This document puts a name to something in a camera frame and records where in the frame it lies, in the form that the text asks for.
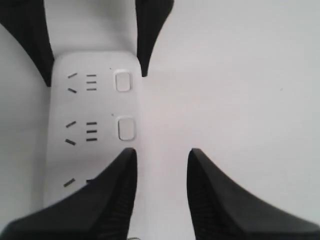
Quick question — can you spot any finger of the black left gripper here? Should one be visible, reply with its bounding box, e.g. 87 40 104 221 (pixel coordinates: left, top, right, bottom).
135 0 174 77
0 0 55 87

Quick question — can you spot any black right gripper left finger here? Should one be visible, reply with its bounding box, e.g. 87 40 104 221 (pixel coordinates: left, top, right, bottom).
0 148 138 240

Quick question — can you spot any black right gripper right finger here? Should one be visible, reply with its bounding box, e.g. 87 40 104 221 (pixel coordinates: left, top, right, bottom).
186 148 320 240

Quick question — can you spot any white five-outlet power strip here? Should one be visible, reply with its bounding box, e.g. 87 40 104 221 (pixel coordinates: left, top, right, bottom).
43 51 142 207

